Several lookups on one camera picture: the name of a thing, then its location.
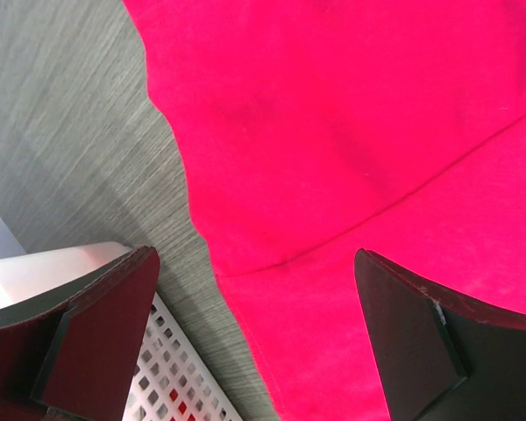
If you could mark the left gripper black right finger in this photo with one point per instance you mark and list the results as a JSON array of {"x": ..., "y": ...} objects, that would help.
[{"x": 441, "y": 354}]

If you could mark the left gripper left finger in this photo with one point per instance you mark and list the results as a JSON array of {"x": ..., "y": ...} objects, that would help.
[{"x": 70, "y": 353}]

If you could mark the pink t shirt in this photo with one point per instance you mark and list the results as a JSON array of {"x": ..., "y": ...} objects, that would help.
[{"x": 311, "y": 129}]

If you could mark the white plastic basket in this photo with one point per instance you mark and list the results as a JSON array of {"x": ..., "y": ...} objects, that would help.
[{"x": 166, "y": 359}]

